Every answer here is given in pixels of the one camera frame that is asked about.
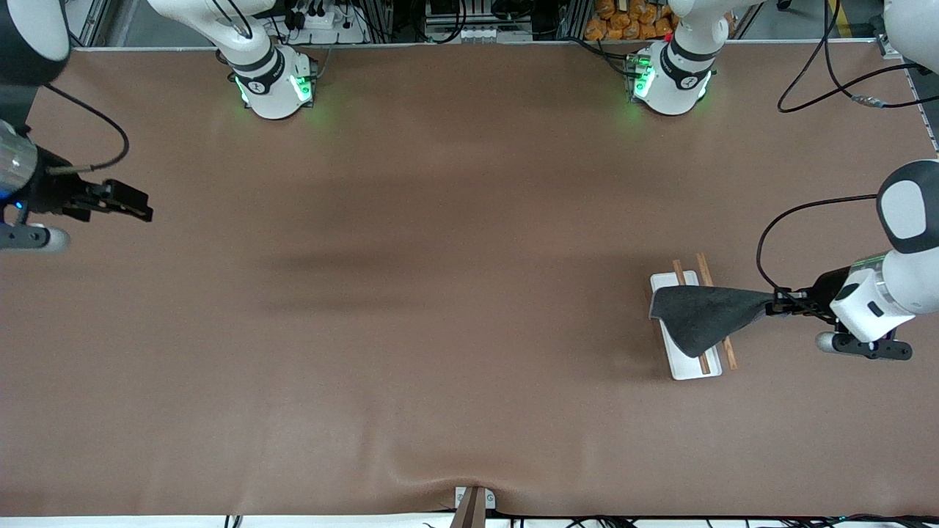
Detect grey purple towel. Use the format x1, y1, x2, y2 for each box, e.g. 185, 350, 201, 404
649, 284, 775, 359

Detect white rack with wooden rods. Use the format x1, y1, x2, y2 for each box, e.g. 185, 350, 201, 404
650, 252, 739, 381

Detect white power strip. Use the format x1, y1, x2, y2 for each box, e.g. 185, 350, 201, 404
277, 0, 369, 46

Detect orange snack packets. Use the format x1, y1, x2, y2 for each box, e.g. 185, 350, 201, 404
584, 0, 677, 42

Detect brown table mat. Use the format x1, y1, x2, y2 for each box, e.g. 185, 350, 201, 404
0, 40, 939, 518

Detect white connector block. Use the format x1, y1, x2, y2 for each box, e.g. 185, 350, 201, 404
455, 26, 533, 44

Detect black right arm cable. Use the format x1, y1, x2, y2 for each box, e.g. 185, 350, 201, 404
43, 83, 131, 174

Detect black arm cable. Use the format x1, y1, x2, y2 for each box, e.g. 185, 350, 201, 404
43, 83, 131, 174
756, 0, 939, 296

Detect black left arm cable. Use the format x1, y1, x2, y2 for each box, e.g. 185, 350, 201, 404
756, 0, 939, 296

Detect metal camera mount clamp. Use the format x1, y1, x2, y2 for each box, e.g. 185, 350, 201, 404
454, 485, 497, 528

